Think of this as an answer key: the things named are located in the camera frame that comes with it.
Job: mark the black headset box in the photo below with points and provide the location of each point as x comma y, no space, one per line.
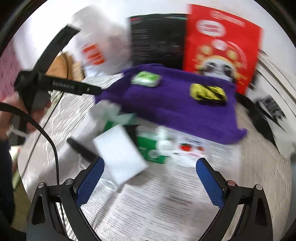
158,38

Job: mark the red panda paper bag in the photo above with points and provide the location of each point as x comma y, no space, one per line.
222,45

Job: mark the white Miniso plastic bag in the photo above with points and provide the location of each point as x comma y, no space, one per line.
104,46

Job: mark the purple towel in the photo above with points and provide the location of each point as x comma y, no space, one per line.
170,104

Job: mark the white Nike waist bag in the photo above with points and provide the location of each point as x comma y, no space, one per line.
270,103

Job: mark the green tissue pack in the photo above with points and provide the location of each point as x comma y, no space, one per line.
146,79

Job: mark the white foam sponge block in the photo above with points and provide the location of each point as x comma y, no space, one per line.
121,156

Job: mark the wooden headboard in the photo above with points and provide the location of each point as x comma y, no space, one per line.
64,66

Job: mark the white and mint glove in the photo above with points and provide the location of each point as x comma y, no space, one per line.
109,111

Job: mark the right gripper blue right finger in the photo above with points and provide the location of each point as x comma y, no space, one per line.
214,183

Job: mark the yellow pouch with black straps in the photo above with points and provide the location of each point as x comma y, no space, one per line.
210,94

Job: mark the white tomato print packet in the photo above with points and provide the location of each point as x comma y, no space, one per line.
188,150

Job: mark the striped bed quilt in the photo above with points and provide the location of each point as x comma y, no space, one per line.
254,160

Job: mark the newspaper sheet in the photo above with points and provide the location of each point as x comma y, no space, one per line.
164,202

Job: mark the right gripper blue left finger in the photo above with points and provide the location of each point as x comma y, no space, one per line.
86,181

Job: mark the green snack packet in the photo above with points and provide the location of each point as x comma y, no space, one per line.
147,143

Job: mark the person's left hand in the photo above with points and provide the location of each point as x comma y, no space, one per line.
16,101

